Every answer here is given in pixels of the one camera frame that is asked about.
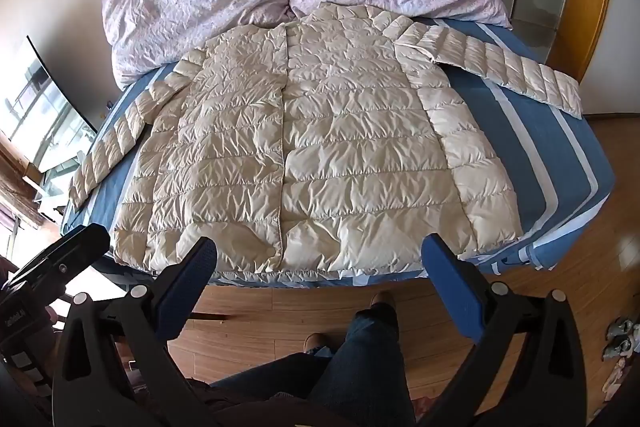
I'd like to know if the window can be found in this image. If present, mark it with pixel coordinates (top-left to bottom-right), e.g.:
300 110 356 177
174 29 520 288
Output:
0 36 99 188

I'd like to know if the cream quilted down jacket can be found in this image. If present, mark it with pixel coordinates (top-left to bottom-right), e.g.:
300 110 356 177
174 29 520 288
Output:
69 3 586 279

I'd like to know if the blue striped bed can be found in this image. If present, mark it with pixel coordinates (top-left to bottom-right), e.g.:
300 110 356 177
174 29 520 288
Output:
59 17 617 289

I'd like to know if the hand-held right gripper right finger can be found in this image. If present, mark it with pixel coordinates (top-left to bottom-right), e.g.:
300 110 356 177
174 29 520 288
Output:
421 234 589 427

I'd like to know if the person's leg in jeans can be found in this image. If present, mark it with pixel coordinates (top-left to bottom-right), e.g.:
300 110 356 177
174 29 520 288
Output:
309 301 417 427
200 346 333 427

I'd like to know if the grey slipper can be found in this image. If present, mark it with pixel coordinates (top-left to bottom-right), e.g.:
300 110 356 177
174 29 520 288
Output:
602 339 637 362
605 317 640 341

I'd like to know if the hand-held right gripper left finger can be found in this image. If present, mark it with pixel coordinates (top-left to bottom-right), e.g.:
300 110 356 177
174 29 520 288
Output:
51 236 219 427

